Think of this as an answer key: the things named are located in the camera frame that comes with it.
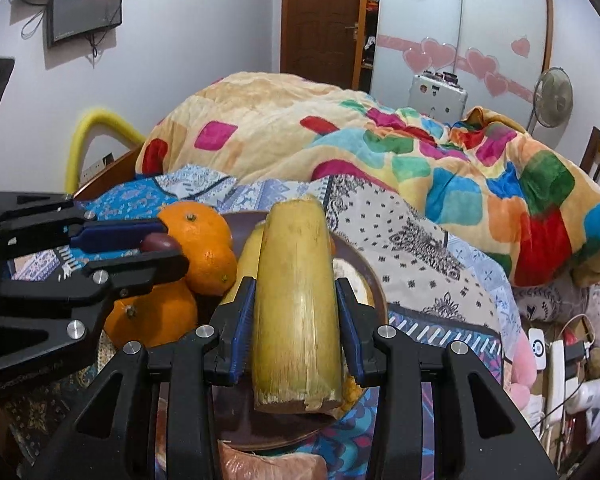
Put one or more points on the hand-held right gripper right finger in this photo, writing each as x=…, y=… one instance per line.
x=348, y=327

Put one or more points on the white device with blue circle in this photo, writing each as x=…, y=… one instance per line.
x=536, y=346

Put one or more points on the peach coloured cloth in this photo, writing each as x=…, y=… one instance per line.
x=272, y=462

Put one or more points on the blue patterned bedsheet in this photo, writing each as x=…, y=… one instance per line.
x=420, y=265

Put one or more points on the white wall socket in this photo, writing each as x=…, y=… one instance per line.
x=99, y=165

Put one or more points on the wooden bed frame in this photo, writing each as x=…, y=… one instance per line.
x=115, y=172

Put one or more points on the silver hard case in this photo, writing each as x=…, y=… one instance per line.
x=437, y=100

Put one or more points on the colourful patchwork blanket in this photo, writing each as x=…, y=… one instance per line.
x=290, y=115

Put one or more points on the small black wall monitor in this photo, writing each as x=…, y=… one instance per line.
x=85, y=15

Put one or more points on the yellow foam tube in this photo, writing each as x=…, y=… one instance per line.
x=80, y=132

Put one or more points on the white power strip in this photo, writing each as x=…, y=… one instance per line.
x=558, y=375

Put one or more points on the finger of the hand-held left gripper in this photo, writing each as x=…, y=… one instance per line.
x=120, y=236
x=130, y=272

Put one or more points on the thick sugarcane piece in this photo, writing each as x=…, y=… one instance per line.
x=295, y=300

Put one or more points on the wooden wardrobe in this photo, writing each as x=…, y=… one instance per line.
x=550, y=20

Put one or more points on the standing fan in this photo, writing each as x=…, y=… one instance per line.
x=552, y=97

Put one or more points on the white bottle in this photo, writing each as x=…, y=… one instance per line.
x=591, y=395

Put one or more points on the large orange with sticker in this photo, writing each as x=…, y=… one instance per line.
x=150, y=320

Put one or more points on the pink heart stickers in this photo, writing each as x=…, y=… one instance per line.
x=437, y=55

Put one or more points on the black charger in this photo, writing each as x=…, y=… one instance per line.
x=575, y=360

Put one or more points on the thin sugarcane piece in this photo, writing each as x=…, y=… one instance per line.
x=247, y=255

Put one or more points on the pink plush toy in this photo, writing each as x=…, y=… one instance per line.
x=520, y=375

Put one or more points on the large plain orange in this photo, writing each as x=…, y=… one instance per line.
x=195, y=232

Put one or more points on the purple plate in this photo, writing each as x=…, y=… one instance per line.
x=260, y=427

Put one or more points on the brown wooden door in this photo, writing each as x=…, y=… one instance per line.
x=320, y=20

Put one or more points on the clothes on wardrobe shelves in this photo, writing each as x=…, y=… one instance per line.
x=371, y=40

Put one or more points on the white sliding wardrobe door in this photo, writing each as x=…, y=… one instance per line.
x=415, y=25
x=505, y=10

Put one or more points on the dark purple fruit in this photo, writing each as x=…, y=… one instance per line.
x=159, y=243

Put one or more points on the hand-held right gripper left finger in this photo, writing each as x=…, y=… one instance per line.
x=244, y=327

